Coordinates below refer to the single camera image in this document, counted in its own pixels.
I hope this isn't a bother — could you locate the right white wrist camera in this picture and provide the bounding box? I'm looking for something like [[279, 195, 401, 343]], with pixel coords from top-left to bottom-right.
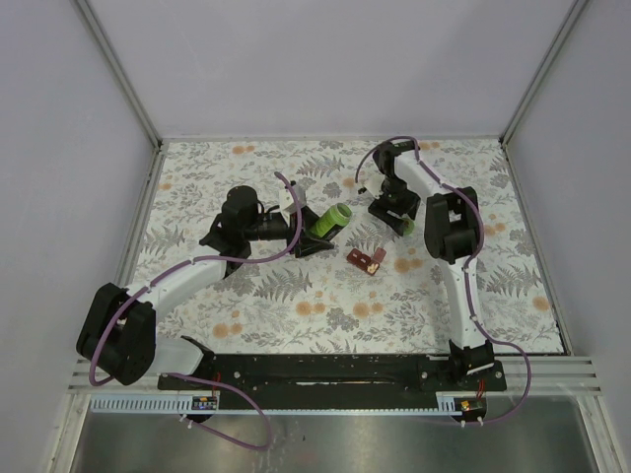
[[357, 176, 383, 198]]

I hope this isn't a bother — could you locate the green bottle cap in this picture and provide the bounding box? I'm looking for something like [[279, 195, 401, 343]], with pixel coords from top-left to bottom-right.
[[403, 219, 415, 236]]

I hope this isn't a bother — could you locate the red pill organizer box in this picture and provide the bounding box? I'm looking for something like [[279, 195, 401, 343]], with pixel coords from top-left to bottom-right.
[[346, 247, 386, 276]]

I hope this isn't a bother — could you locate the green pill bottle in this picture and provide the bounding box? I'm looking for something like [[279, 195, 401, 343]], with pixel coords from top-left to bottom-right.
[[309, 203, 352, 239]]

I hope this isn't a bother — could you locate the white slotted cable duct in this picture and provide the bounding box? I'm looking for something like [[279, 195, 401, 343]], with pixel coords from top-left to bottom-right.
[[90, 394, 219, 415]]

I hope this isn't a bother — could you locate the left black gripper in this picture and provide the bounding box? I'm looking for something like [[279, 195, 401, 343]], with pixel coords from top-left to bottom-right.
[[244, 207, 334, 257]]

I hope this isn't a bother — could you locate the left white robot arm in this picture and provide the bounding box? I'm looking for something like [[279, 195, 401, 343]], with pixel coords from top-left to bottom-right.
[[77, 183, 337, 389]]

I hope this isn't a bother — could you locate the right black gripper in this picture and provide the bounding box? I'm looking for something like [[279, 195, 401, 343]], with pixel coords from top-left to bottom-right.
[[368, 175, 421, 237]]

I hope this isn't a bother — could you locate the floral table mat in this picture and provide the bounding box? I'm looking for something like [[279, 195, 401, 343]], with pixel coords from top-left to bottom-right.
[[133, 139, 564, 354]]

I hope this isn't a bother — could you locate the aluminium frame rail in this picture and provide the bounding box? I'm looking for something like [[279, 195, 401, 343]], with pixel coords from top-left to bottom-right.
[[67, 356, 602, 396]]

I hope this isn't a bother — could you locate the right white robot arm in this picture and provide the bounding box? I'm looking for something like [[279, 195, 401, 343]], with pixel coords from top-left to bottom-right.
[[362, 136, 495, 390]]

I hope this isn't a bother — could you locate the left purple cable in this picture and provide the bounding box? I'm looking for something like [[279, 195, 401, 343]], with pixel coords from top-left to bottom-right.
[[88, 171, 305, 452]]

